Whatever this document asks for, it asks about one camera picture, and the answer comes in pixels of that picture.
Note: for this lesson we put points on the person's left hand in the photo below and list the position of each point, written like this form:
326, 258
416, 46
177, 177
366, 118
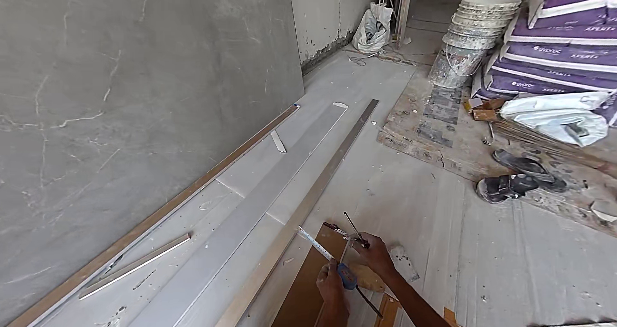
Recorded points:
330, 286

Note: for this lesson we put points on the person's right hand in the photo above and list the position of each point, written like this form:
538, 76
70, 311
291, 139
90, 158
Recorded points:
376, 257

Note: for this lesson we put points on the person's right fingers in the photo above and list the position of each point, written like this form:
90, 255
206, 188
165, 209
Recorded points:
359, 245

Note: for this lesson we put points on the person's left fingers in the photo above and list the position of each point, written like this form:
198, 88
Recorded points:
322, 275

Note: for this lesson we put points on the person's left thumb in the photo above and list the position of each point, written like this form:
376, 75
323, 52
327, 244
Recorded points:
333, 267

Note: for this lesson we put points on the blue tape measure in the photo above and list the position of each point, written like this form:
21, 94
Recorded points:
346, 277

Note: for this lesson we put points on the thin black marking tool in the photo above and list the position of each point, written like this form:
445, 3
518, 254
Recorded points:
353, 225

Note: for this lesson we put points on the person's right forearm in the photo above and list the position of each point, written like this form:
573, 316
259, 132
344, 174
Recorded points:
413, 299

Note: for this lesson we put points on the person's left forearm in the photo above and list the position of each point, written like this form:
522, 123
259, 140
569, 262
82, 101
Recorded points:
334, 316

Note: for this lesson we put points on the brown board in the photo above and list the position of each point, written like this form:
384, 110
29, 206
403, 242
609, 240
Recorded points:
308, 278

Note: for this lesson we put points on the tan rounded piece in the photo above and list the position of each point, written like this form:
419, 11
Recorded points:
369, 278

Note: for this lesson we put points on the speckled white stone fragment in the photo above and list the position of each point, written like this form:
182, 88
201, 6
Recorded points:
405, 265

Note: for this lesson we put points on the long metal straightedge bar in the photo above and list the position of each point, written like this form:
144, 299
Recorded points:
315, 190

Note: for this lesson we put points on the orange-brown wooden piece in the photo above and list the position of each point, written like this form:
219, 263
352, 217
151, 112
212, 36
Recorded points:
387, 312

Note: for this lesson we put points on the long flat grey panel strip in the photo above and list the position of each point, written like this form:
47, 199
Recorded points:
255, 197

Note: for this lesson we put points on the small white strip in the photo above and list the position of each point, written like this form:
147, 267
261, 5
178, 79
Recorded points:
278, 142

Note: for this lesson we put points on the stained brown cardboard sheet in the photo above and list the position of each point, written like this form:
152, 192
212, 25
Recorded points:
434, 124

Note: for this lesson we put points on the long brown wooden strip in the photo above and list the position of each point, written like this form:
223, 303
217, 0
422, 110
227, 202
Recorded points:
193, 187

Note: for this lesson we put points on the black sandal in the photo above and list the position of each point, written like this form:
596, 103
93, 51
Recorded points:
506, 187
523, 165

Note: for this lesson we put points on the small brown block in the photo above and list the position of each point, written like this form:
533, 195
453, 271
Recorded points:
484, 115

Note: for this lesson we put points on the short wooden stick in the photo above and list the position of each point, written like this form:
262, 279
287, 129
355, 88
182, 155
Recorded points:
140, 264

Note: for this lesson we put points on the stick broom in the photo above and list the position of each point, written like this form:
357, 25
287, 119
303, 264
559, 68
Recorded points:
544, 141

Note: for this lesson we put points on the white woven sack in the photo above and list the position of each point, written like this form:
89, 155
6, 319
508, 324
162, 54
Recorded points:
374, 30

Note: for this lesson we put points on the stack of stained white buckets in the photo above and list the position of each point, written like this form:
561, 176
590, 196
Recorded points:
465, 42

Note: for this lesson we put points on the upright wooden poles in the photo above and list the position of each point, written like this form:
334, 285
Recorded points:
403, 13

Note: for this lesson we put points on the crumpled white plastic bag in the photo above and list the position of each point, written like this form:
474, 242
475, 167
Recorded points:
559, 115

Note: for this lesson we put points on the large grey marble slab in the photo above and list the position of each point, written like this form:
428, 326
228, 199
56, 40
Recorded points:
154, 95

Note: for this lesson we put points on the white tile fragment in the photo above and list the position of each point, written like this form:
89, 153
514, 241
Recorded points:
604, 210

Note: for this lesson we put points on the pile of purple bags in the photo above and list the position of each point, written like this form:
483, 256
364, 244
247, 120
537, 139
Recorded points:
561, 52

